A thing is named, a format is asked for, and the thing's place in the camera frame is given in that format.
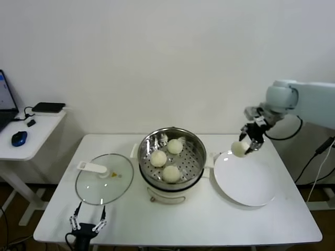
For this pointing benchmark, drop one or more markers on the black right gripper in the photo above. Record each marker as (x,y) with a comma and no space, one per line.
(257,132)

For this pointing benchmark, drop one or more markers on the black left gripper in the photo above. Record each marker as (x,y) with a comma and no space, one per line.
(83,232)

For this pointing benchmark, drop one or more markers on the white steamed baozi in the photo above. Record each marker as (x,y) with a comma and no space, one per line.
(174,146)
(170,174)
(239,149)
(158,158)

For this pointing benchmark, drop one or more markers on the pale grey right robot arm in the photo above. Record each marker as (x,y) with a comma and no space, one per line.
(308,102)

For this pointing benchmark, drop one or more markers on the steel steamer basket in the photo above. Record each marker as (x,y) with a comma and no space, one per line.
(146,146)

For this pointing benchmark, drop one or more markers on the white round plate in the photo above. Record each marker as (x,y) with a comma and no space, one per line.
(243,180)

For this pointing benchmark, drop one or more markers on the white electric cooker pot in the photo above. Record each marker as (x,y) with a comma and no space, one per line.
(167,196)

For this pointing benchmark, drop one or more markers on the white side table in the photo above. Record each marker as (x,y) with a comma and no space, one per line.
(39,136)

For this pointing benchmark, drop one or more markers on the white stand foot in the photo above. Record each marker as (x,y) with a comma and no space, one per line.
(322,206)

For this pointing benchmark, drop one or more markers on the blue computer mouse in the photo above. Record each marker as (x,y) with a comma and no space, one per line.
(19,138)

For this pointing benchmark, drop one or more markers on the small black dongle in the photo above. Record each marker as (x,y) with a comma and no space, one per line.
(31,123)

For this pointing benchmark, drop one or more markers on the black flat hard drive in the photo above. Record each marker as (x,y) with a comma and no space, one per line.
(48,107)

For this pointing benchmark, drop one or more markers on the black laptop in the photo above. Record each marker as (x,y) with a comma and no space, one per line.
(5,104)

